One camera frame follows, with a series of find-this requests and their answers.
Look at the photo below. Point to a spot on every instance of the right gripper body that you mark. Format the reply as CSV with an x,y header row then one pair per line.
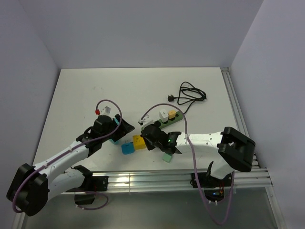
x,y
151,146

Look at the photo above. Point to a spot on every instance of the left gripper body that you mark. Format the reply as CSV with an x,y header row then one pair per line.
x,y
113,125

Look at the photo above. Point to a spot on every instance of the teal triangular power strip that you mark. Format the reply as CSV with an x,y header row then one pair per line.
x,y
115,134

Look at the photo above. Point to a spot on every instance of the yellow cube socket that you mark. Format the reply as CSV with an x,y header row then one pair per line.
x,y
138,142

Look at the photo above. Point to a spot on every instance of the blue plug adapter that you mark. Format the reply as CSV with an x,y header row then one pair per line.
x,y
128,148

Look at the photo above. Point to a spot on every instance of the light green plug adapter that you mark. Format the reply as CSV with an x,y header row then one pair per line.
x,y
167,157

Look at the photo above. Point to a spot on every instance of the white charger plug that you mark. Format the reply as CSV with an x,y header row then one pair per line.
x,y
163,114

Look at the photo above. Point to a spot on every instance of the small orange plug adapter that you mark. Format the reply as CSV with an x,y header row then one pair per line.
x,y
171,114

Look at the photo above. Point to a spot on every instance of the green power strip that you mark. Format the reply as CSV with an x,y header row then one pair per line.
x,y
159,124

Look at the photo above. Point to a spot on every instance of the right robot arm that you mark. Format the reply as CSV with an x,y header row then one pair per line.
x,y
231,149

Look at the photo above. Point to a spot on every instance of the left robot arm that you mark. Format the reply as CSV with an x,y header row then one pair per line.
x,y
33,186

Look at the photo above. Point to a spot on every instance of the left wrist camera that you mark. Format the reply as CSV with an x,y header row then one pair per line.
x,y
105,111

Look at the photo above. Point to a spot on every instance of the aluminium rail frame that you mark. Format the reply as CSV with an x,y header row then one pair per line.
x,y
144,192

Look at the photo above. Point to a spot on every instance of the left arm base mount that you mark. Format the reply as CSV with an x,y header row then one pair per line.
x,y
93,183

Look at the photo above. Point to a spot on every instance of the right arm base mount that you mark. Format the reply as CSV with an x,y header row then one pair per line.
x,y
213,187

